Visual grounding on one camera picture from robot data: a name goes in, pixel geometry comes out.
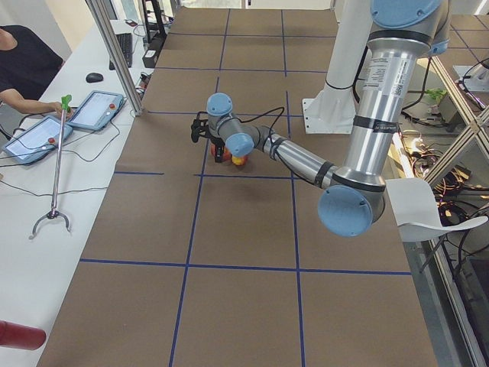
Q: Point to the lone red yellow apple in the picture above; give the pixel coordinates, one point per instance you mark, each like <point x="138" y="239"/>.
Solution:
<point x="226" y="155"/>

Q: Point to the far teach pendant tablet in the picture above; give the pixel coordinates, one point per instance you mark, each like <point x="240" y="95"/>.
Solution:
<point x="96" y="110"/>

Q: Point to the metal reacher grabber tool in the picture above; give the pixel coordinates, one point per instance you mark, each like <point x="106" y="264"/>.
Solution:
<point x="53" y="213"/>

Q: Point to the white plastic chair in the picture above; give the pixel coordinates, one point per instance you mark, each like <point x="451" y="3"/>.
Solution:
<point x="416" y="213"/>

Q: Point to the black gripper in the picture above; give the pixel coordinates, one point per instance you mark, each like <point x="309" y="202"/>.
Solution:
<point x="218" y="145"/>

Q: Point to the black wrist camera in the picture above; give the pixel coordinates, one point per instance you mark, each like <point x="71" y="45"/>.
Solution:
<point x="199" y="129"/>

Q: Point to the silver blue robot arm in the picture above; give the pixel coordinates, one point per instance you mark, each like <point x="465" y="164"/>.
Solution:
<point x="376" y="49"/>

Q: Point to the teach pendant tablet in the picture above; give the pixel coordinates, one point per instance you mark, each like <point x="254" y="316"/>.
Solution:
<point x="96" y="110"/>
<point x="37" y="142"/>

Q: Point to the red cylinder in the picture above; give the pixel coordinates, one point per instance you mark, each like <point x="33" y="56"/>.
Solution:
<point x="17" y="336"/>

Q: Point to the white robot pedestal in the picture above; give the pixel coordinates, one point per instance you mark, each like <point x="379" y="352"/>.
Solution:
<point x="332" y="111"/>

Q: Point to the right red yellow apple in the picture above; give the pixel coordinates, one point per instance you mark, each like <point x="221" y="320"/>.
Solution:
<point x="239" y="161"/>

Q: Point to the black keyboard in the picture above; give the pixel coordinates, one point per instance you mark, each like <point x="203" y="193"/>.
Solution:
<point x="125" y="42"/>

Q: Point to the aluminium frame post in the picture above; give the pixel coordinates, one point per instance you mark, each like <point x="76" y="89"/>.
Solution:
<point x="106" y="30"/>

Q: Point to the black computer mouse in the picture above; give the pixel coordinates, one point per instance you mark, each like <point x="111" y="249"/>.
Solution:
<point x="94" y="77"/>

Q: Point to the near teach pendant tablet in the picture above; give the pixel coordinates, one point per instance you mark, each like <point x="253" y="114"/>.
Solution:
<point x="37" y="142"/>

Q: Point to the person in black shirt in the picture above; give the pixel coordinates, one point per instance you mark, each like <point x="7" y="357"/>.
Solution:
<point x="28" y="66"/>

